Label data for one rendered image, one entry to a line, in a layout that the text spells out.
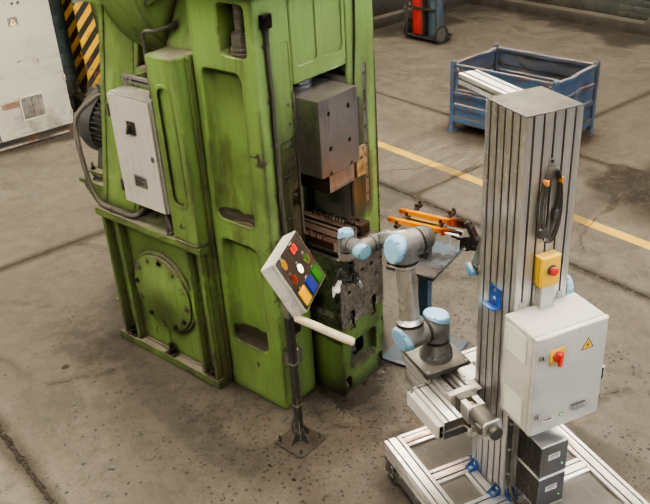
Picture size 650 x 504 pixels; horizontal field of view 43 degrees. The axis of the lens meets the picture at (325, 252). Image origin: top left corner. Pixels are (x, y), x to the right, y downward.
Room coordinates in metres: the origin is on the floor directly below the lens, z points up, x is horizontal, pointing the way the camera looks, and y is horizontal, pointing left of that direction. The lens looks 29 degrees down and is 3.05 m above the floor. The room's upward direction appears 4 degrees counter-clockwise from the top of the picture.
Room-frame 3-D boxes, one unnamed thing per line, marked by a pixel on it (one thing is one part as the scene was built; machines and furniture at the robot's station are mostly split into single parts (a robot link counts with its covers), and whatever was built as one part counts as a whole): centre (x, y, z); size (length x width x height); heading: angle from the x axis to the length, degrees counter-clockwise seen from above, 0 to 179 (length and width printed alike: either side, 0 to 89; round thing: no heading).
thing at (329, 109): (4.04, 0.01, 1.56); 0.42 x 0.39 x 0.40; 48
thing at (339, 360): (4.06, 0.01, 0.23); 0.55 x 0.37 x 0.47; 48
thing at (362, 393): (3.84, -0.15, 0.01); 0.58 x 0.39 x 0.01; 138
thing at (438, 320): (2.99, -0.46, 0.98); 0.13 x 0.12 x 0.14; 120
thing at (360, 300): (4.06, 0.01, 0.69); 0.56 x 0.38 x 0.45; 48
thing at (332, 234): (4.01, 0.04, 0.96); 0.42 x 0.20 x 0.09; 48
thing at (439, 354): (2.99, -0.47, 0.87); 0.15 x 0.15 x 0.10
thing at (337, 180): (4.01, 0.04, 1.32); 0.42 x 0.20 x 0.10; 48
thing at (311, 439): (3.40, 0.20, 0.05); 0.22 x 0.22 x 0.09; 48
